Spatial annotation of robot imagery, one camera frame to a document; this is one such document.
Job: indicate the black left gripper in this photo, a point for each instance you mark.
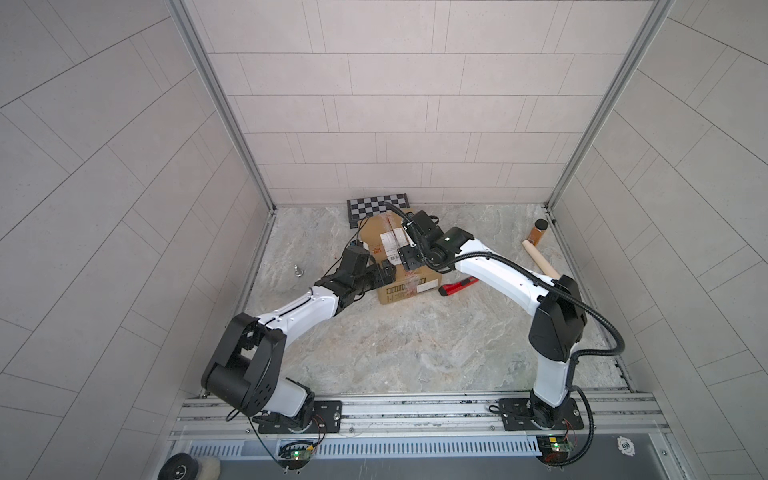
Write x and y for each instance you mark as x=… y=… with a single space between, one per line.
x=388 y=278

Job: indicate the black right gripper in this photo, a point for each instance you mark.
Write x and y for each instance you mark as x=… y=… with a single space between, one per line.
x=405 y=254

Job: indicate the brown cardboard express box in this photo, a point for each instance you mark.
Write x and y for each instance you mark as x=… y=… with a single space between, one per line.
x=384 y=236

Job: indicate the red utility knife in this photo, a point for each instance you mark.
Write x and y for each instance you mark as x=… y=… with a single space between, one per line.
x=453 y=288

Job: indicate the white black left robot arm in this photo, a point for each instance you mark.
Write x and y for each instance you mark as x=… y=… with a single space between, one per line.
x=244 y=370

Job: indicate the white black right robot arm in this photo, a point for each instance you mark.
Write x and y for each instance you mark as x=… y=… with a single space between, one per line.
x=557 y=324

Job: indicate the black white chessboard case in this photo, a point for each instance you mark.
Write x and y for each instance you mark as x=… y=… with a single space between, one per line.
x=361 y=208

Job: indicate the brown spice jar black lid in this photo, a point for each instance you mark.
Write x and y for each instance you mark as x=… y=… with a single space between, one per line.
x=537 y=231

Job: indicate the wooden rolling pin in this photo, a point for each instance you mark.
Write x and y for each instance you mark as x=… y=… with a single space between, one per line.
x=542 y=263

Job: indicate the left green circuit board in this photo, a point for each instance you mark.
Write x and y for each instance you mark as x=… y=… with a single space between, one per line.
x=297 y=451

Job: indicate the green circuit board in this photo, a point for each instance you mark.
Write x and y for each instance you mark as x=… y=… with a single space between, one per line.
x=554 y=449
x=297 y=451

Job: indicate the right green circuit board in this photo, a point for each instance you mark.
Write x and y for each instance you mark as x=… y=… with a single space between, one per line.
x=554 y=449

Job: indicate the black wheel roller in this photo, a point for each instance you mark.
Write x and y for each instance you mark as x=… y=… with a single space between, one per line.
x=181 y=466

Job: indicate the white round sticker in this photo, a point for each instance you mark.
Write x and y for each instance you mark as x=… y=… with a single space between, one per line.
x=626 y=446

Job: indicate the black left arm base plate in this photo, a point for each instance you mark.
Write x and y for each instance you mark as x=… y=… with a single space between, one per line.
x=322 y=416

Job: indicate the aluminium mounting rail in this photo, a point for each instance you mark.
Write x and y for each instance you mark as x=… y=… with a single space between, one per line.
x=423 y=415

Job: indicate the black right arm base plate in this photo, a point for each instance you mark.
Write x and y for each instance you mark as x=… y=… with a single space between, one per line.
x=523 y=414

